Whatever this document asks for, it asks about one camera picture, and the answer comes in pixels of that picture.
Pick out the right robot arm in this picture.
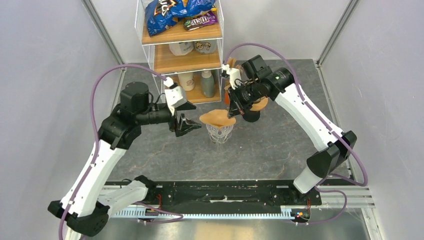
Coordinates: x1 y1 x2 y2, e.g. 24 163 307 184
221 55 357 205

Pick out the brown paper filter stack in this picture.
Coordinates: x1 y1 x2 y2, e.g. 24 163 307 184
226 57 240 69

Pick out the purple candy bag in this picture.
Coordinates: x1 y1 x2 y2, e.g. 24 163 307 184
183 10 219 31

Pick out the black coffee server pot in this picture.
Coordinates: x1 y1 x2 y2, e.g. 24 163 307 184
242 111 261 123

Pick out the round wooden dripper stand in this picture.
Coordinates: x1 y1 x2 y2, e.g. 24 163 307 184
250 97 269 112

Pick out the white cylindrical bottle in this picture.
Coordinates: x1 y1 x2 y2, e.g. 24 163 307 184
177 72 195 92

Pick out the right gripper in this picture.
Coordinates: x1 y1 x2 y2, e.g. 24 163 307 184
226 79 262 118

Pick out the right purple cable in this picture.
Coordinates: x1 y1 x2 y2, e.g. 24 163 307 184
223 43 369 226

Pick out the orange filter holder box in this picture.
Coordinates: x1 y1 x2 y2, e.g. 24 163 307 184
224 88 230 105

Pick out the glass carafe with brown band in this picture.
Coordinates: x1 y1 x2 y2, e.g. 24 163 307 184
209 132 232 144

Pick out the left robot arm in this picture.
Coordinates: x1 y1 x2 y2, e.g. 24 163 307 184
48 81 201 240

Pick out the aluminium frame rail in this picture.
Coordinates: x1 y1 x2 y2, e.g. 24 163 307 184
66 185 385 240

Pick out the blue chips bag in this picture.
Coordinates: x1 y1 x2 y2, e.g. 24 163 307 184
144 0 216 37

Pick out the white wire shelf rack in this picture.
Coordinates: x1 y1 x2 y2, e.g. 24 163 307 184
134 0 224 104

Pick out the clear glass dripper with handle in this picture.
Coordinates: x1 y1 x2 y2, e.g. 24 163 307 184
206 124 234 136

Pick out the purple cable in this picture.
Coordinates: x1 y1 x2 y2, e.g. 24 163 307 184
58 63 185 240
223 43 369 226

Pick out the white printed cup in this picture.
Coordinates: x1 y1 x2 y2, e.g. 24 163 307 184
193 40 218 54

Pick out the grey green spray bottle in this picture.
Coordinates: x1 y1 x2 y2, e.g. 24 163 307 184
200 70 215 98

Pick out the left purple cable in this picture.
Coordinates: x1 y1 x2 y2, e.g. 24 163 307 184
58 63 185 240

